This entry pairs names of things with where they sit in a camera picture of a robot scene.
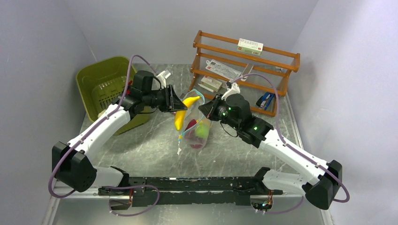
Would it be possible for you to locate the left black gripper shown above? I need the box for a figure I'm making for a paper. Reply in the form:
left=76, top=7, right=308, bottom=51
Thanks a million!
left=143, top=85, right=187, bottom=113

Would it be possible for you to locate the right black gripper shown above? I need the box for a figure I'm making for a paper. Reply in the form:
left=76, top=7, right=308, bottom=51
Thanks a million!
left=198, top=93, right=241, bottom=131

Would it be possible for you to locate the yellow banana toy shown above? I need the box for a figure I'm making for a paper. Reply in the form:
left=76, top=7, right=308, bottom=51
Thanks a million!
left=174, top=96, right=200, bottom=131

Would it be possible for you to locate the dark red sweet potato toy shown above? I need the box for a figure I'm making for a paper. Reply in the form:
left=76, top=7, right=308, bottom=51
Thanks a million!
left=185, top=119, right=197, bottom=131

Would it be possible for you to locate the clear zip bag blue zipper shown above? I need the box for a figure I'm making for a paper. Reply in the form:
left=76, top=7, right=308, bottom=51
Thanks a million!
left=177, top=89, right=212, bottom=151

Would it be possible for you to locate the green lime toy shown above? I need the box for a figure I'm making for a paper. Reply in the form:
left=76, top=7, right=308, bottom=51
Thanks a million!
left=194, top=124, right=210, bottom=139

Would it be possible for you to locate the purple onion toy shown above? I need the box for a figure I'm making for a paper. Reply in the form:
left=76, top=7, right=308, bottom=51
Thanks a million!
left=190, top=143, right=204, bottom=150

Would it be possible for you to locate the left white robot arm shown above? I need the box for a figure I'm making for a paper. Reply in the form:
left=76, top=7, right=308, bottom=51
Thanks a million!
left=52, top=70, right=187, bottom=195

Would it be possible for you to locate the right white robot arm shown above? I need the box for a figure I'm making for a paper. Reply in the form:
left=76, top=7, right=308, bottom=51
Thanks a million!
left=199, top=94, right=343, bottom=210

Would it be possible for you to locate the small white box lower shelf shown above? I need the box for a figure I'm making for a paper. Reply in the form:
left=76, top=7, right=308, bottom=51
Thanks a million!
left=199, top=76, right=223, bottom=93

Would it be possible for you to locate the orange wooden shelf rack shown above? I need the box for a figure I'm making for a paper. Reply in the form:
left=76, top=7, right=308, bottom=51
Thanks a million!
left=188, top=30, right=300, bottom=116

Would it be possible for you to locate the flat white packaged item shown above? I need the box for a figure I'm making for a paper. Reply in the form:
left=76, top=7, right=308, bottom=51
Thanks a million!
left=205, top=60, right=242, bottom=81

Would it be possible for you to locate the blue stapler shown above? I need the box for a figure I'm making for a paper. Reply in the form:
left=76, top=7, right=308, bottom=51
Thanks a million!
left=256, top=92, right=275, bottom=110

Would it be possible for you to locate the white green box on shelf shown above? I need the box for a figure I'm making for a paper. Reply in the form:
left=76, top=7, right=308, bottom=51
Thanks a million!
left=237, top=38, right=264, bottom=56

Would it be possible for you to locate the olive green plastic basket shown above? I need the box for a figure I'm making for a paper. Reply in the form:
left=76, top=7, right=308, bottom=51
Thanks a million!
left=75, top=56, right=153, bottom=136

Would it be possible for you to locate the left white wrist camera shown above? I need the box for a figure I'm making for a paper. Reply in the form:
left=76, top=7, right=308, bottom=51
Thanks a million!
left=156, top=69, right=172, bottom=86

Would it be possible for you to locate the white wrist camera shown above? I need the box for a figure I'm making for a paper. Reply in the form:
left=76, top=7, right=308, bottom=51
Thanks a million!
left=221, top=81, right=240, bottom=100
left=156, top=69, right=172, bottom=86

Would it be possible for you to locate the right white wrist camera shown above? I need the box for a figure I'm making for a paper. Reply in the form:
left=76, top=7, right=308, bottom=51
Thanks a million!
left=221, top=81, right=240, bottom=100

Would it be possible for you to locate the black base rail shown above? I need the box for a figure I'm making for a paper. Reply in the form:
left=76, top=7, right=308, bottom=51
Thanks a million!
left=98, top=177, right=283, bottom=207

